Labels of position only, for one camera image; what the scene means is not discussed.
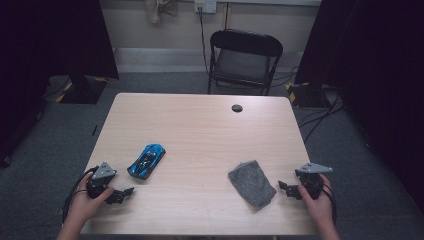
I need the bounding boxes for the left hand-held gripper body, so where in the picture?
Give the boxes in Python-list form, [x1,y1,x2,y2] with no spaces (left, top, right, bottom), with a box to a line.
[86,161,118,200]

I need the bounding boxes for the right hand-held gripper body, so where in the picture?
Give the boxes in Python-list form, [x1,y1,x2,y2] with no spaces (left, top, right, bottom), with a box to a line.
[294,162,333,200]

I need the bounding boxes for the blue toy car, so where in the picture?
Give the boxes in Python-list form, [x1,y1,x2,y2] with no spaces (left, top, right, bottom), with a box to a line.
[126,143,167,181]

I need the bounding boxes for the person's right hand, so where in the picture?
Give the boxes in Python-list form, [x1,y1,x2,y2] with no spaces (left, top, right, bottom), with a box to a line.
[298,174,334,225]

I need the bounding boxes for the person's left hand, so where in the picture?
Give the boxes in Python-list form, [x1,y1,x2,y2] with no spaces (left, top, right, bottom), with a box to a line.
[68,173,115,223]

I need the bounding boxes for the black stand base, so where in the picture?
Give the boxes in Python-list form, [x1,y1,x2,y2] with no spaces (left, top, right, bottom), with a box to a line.
[284,81,331,109]
[55,74,109,105]

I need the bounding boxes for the black curtain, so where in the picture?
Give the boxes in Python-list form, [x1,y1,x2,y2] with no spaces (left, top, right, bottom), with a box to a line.
[294,0,424,214]
[0,0,120,168]

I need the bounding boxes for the black folding chair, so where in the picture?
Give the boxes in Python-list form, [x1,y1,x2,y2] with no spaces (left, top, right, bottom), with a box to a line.
[207,28,284,97]

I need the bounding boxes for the beige hanging cloth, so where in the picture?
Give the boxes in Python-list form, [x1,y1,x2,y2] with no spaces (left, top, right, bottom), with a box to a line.
[143,0,179,24]

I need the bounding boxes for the right hand-held gripper cable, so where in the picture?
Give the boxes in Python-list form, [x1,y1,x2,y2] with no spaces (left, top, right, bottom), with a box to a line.
[321,182,338,226]

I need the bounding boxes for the hand-held gripper cable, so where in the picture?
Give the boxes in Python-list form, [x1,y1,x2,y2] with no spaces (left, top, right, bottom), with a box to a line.
[62,165,99,224]
[321,182,338,226]

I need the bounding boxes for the left hand-held gripper cable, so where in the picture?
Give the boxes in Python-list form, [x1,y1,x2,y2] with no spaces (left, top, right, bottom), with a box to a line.
[62,165,99,224]

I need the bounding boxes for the black floor cables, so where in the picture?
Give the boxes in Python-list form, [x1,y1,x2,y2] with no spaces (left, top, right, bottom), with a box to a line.
[298,89,344,144]

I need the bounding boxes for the black wall socket cable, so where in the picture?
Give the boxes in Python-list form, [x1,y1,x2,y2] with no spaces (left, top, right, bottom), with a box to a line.
[198,6,211,76]

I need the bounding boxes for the white wall socket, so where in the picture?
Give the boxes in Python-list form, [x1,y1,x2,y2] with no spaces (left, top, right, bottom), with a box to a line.
[194,0,218,14]

